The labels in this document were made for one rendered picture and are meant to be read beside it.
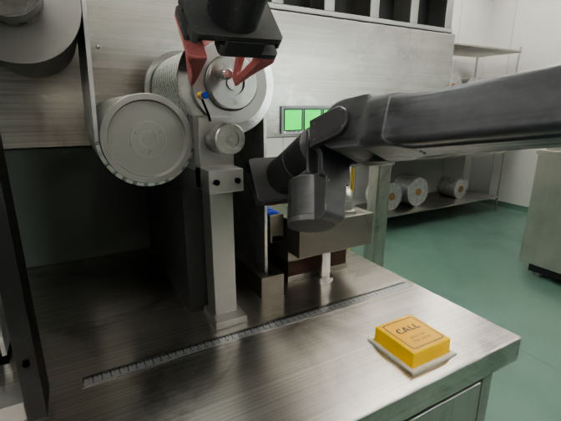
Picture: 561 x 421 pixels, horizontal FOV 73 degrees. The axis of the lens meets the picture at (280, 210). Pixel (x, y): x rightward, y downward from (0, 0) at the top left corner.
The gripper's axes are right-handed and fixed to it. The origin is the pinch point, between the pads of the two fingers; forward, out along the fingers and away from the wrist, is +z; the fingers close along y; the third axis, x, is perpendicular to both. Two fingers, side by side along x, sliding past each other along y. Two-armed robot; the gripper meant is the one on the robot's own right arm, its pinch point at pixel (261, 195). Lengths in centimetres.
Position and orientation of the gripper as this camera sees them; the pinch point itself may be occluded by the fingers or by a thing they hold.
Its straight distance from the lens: 64.1
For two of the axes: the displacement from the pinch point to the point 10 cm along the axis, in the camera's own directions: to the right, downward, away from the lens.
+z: -4.2, 2.8, 8.6
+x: -2.4, -9.5, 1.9
